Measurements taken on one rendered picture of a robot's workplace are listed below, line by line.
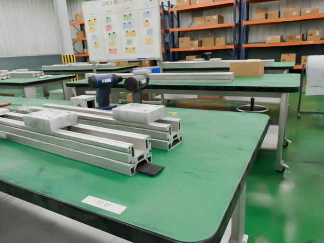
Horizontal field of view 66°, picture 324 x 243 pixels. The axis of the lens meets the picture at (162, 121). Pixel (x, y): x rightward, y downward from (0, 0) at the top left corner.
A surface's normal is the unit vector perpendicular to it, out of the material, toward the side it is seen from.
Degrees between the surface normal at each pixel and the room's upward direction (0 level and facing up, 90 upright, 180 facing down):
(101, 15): 90
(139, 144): 90
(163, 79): 90
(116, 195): 0
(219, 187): 0
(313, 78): 103
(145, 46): 90
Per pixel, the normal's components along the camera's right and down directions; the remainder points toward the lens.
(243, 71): -0.56, 0.24
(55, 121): 0.84, 0.11
